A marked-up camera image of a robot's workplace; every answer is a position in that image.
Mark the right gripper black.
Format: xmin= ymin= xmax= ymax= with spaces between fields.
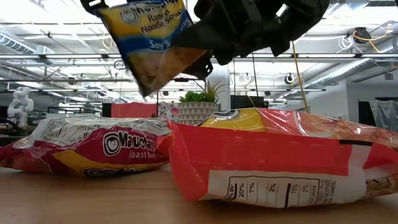
xmin=172 ymin=0 xmax=280 ymax=81

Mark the blue soy sauce ramen pack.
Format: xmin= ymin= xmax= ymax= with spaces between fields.
xmin=98 ymin=0 xmax=208 ymax=98

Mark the orange chicken ramen pack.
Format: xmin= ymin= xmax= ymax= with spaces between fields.
xmin=167 ymin=108 xmax=398 ymax=209

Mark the red roast beef ramen pack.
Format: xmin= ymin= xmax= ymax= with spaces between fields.
xmin=0 ymin=115 xmax=172 ymax=179

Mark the long ceiling light strip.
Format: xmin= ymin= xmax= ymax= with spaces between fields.
xmin=0 ymin=53 xmax=357 ymax=60

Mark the potted plant triangle pattern pot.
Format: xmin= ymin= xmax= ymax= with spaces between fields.
xmin=177 ymin=80 xmax=229 ymax=126

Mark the black screen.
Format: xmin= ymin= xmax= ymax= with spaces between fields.
xmin=230 ymin=95 xmax=269 ymax=110

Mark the floral patterned object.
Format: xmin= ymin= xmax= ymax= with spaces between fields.
xmin=157 ymin=101 xmax=180 ymax=123

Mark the red orange divider panel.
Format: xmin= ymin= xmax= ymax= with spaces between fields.
xmin=101 ymin=102 xmax=159 ymax=119

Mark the white robot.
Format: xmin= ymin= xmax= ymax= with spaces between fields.
xmin=6 ymin=86 xmax=34 ymax=127

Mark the grey hanging cloth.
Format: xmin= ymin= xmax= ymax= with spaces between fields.
xmin=369 ymin=99 xmax=398 ymax=133

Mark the black camera rig frame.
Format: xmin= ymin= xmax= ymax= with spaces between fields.
xmin=155 ymin=77 xmax=208 ymax=104

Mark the black hanging cable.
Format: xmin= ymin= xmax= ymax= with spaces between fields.
xmin=250 ymin=51 xmax=259 ymax=98

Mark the ceiling air duct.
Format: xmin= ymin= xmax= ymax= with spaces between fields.
xmin=304 ymin=46 xmax=398 ymax=90
xmin=0 ymin=32 xmax=55 ymax=65

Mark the yellow hanging cable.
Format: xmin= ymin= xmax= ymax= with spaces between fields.
xmin=290 ymin=40 xmax=310 ymax=113

